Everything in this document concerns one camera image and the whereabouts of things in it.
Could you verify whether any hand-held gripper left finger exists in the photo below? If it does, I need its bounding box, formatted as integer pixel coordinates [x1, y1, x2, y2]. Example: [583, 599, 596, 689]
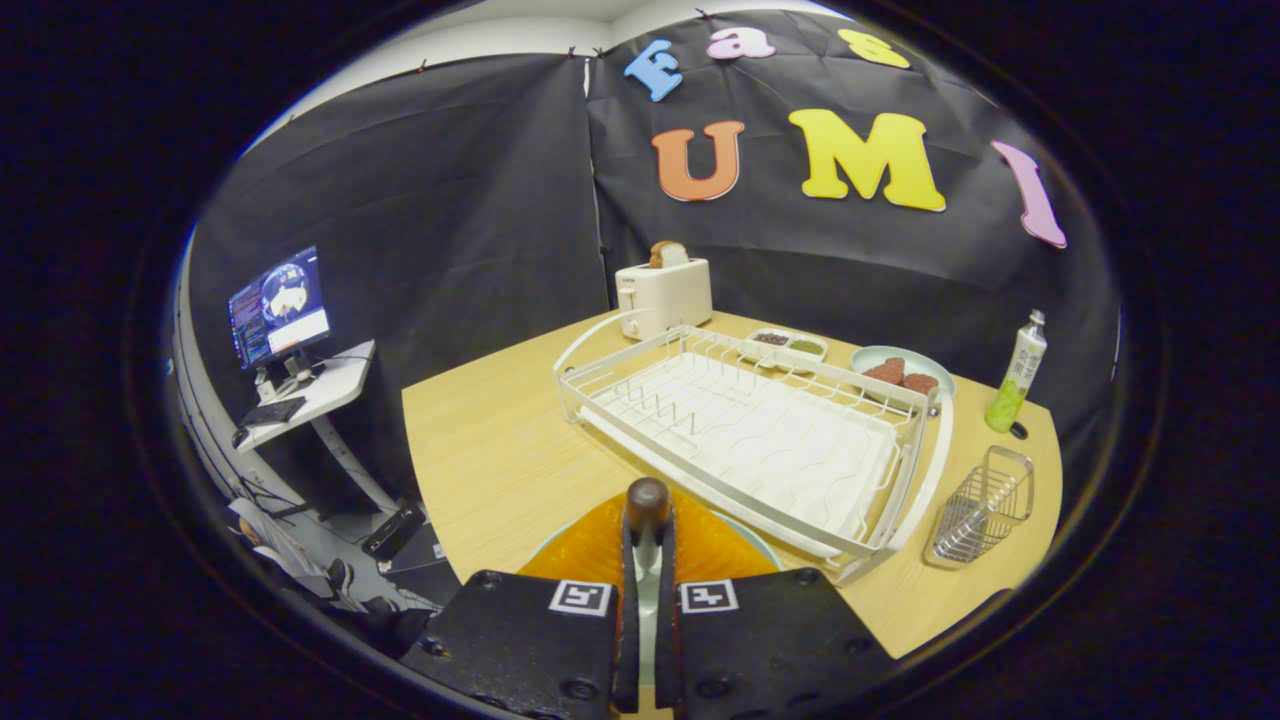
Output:
[400, 490, 641, 720]

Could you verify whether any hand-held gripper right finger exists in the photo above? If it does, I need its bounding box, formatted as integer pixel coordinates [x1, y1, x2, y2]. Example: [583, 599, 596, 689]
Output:
[655, 495, 896, 720]

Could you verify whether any pale green plate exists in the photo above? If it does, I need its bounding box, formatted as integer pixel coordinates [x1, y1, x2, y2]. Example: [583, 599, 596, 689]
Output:
[522, 505, 783, 691]

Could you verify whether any brown-handled metal spoon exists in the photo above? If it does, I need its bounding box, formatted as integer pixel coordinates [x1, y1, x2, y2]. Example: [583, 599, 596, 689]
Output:
[625, 477, 673, 691]

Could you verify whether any white wire dish rack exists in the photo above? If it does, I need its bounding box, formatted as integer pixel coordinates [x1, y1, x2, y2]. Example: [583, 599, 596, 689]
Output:
[553, 310, 956, 586]

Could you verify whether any clear wire basket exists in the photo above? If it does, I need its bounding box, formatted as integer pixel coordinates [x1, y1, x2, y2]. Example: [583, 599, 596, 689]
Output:
[930, 445, 1036, 566]

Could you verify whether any green plate with meat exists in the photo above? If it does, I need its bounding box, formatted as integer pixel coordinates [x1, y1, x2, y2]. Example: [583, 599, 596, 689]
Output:
[850, 345, 957, 406]

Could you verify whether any black box on floor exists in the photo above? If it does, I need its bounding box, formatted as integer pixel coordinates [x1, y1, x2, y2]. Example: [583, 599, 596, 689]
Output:
[362, 503, 429, 561]

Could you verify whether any white divided seasoning tray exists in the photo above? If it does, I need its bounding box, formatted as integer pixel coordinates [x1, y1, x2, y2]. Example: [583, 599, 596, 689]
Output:
[745, 328, 829, 373]

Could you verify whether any white side desk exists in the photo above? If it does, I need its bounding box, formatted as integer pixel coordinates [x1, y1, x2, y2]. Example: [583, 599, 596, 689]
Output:
[235, 340, 401, 516]

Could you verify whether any black keyboard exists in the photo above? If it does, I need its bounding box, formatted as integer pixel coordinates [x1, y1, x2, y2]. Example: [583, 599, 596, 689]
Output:
[240, 396, 307, 429]

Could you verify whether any white toaster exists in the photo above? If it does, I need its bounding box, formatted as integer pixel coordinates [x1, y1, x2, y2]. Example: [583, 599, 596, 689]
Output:
[615, 258, 714, 341]

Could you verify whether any green and white bottle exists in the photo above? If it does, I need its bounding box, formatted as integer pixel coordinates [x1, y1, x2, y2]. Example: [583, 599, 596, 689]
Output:
[985, 309, 1048, 434]

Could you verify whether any computer monitor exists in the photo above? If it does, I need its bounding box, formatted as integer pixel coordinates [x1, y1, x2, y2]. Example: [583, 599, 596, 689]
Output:
[228, 246, 333, 373]

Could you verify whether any black backdrop cloth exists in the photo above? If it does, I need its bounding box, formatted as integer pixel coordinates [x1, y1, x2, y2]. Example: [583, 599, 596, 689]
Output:
[190, 10, 1121, 501]

